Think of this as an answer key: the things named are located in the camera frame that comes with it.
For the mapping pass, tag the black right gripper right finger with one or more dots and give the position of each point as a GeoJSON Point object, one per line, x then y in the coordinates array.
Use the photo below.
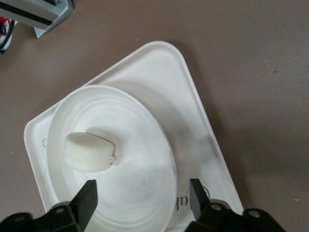
{"type": "Point", "coordinates": [217, 217]}

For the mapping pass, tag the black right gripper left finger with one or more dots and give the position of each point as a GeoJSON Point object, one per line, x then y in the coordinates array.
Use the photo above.
{"type": "Point", "coordinates": [72, 215]}

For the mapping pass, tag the small white bun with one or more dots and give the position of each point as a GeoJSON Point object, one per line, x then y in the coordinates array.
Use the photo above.
{"type": "Point", "coordinates": [89, 152]}

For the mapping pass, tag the round cream plate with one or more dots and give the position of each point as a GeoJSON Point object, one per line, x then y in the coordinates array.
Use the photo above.
{"type": "Point", "coordinates": [135, 149]}

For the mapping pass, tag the cream rabbit print tray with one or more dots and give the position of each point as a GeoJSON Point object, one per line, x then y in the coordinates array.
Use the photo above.
{"type": "Point", "coordinates": [157, 79]}

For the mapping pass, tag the brown table cloth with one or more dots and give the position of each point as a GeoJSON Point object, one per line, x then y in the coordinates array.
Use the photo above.
{"type": "Point", "coordinates": [241, 48]}

